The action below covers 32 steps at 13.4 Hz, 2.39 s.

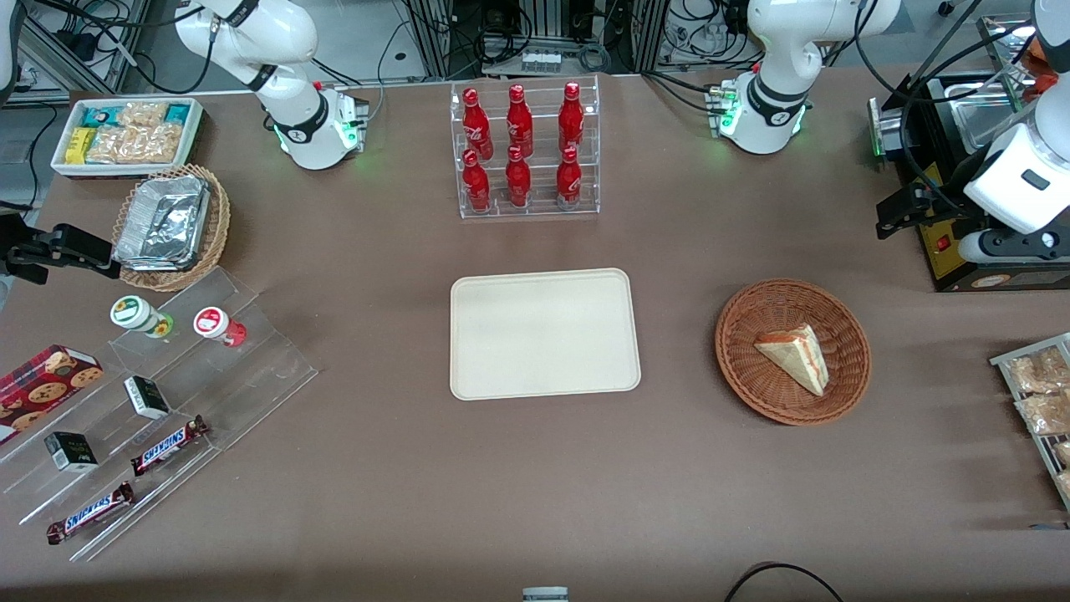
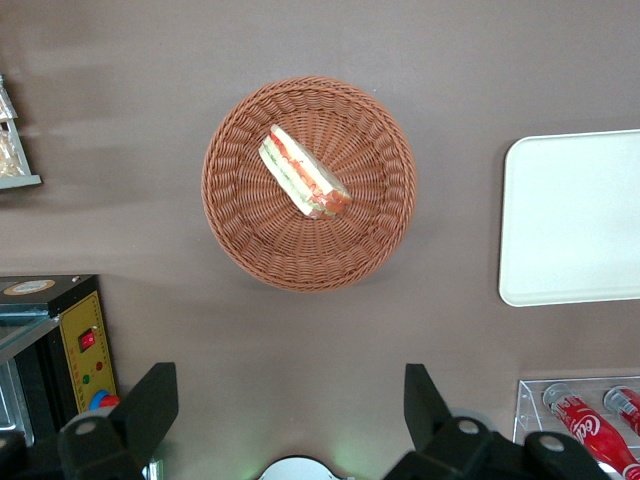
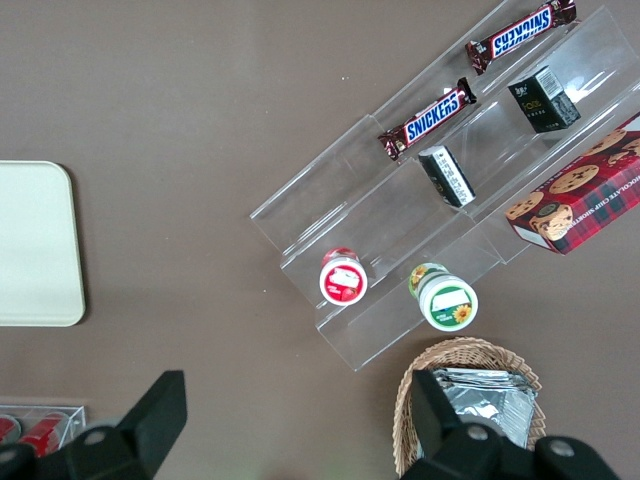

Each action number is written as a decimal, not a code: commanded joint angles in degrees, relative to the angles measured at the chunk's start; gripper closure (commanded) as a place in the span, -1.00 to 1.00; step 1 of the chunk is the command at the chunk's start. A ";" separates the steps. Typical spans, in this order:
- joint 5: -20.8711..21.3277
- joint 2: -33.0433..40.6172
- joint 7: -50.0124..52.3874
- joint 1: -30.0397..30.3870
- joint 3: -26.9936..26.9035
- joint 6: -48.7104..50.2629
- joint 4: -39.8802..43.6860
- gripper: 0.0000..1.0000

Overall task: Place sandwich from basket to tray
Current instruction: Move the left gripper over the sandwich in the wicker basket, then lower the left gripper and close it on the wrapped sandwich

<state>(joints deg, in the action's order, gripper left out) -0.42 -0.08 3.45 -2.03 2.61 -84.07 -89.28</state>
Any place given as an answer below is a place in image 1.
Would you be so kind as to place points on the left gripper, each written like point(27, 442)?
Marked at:
point(934, 203)

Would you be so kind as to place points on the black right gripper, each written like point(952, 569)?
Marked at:
point(25, 251)

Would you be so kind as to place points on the triangular sandwich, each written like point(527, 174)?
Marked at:
point(798, 355)

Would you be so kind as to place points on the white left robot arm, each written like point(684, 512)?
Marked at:
point(773, 92)

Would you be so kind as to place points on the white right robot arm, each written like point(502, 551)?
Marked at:
point(292, 100)

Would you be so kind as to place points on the oval light wicker basket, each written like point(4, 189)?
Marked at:
point(219, 226)

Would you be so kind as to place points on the tray of snack bags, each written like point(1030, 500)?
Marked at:
point(1007, 361)

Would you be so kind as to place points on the round brown wicker basket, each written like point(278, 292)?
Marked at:
point(752, 368)

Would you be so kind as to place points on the beige plastic tray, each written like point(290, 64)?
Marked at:
point(543, 334)

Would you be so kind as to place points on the black food warmer appliance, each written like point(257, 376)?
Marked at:
point(945, 259)

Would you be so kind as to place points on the white rectangular snack bin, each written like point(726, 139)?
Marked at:
point(63, 167)

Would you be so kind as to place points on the green lid yogurt cup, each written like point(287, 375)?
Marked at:
point(134, 313)

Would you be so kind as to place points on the stack of foil trays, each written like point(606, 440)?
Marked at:
point(163, 221)

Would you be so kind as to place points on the yellow snack packet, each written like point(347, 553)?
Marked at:
point(80, 145)

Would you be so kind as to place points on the clear bag of crackers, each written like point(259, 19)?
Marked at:
point(159, 144)
point(142, 114)
point(113, 146)

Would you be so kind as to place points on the red cookie box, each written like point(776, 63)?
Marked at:
point(42, 389)

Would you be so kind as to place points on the teal snack packet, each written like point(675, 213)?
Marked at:
point(177, 113)
point(100, 115)

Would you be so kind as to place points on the small black carton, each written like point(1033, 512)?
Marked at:
point(147, 397)
point(71, 451)

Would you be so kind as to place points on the red lid yogurt cup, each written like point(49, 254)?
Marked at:
point(213, 323)

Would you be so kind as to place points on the clear bag of pastries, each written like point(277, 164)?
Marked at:
point(1045, 414)
point(1041, 372)

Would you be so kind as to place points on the snickers chocolate bar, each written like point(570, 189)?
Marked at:
point(90, 512)
point(167, 446)

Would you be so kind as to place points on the clear acrylic stepped display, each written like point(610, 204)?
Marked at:
point(251, 376)

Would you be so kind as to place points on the red cola bottle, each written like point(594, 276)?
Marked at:
point(518, 182)
point(520, 125)
point(476, 125)
point(569, 182)
point(571, 121)
point(476, 186)

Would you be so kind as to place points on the clear acrylic bottle rack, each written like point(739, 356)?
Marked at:
point(539, 201)

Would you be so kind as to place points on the white power strip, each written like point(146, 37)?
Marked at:
point(540, 62)

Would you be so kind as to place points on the small grey device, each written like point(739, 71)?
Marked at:
point(545, 594)

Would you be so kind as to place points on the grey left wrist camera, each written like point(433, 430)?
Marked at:
point(1007, 246)

